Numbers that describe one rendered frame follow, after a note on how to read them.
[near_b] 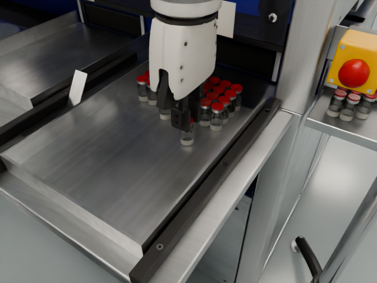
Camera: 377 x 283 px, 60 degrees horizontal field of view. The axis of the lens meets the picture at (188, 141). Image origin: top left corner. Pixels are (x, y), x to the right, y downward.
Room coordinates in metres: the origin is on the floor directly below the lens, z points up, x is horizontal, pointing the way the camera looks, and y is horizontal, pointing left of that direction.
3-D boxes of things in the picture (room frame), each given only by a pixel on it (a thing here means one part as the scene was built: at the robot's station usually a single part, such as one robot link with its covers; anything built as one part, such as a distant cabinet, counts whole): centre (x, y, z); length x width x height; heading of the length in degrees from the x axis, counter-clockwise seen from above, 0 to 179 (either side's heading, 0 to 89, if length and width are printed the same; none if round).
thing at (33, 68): (0.68, 0.29, 0.90); 0.34 x 0.26 x 0.04; 147
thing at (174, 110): (0.37, 0.02, 0.95); 0.03 x 0.03 x 0.07; 57
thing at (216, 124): (0.48, 0.02, 0.90); 0.18 x 0.02 x 0.05; 57
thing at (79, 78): (0.46, 0.23, 0.91); 0.14 x 0.03 x 0.06; 147
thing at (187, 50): (0.40, 0.00, 1.05); 0.10 x 0.08 x 0.11; 147
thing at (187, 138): (0.40, 0.00, 0.90); 0.02 x 0.02 x 0.04
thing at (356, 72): (0.42, -0.24, 0.99); 0.04 x 0.04 x 0.04; 57
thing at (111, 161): (0.40, 0.07, 0.90); 0.34 x 0.26 x 0.04; 147
